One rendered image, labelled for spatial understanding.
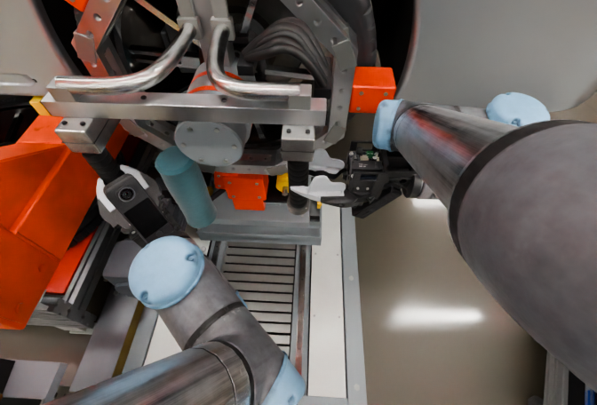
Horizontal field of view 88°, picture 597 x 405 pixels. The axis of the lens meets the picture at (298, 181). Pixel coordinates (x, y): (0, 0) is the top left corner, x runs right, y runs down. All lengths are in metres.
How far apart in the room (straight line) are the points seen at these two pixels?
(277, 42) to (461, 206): 0.37
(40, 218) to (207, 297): 0.64
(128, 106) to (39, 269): 0.53
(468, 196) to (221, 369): 0.22
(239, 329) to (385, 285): 1.09
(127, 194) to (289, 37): 0.32
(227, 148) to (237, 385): 0.42
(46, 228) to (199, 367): 0.73
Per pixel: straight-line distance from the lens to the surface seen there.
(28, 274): 0.94
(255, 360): 0.32
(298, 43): 0.50
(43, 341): 1.60
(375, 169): 0.50
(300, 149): 0.47
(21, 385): 1.03
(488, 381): 1.43
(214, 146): 0.60
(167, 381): 0.25
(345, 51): 0.62
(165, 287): 0.35
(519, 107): 0.51
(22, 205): 0.92
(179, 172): 0.74
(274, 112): 0.46
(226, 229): 1.31
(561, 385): 1.37
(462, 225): 0.17
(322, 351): 1.21
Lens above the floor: 1.27
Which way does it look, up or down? 53 degrees down
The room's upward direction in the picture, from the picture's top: straight up
